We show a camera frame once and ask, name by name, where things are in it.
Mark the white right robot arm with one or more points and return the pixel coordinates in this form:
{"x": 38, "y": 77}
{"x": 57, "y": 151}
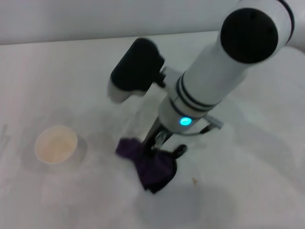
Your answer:
{"x": 214, "y": 71}

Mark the purple rag with black trim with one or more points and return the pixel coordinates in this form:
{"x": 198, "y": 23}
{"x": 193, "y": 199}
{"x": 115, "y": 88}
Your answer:
{"x": 155, "y": 171}

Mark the white paper cup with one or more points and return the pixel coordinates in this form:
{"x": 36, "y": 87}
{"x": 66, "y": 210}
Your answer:
{"x": 56, "y": 148}

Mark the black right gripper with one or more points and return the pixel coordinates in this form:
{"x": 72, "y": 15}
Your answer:
{"x": 158, "y": 137}

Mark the small brown speck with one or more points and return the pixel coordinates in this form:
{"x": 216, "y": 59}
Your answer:
{"x": 195, "y": 181}

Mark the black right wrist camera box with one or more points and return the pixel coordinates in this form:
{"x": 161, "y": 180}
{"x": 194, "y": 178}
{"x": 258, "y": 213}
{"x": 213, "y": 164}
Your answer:
{"x": 137, "y": 64}

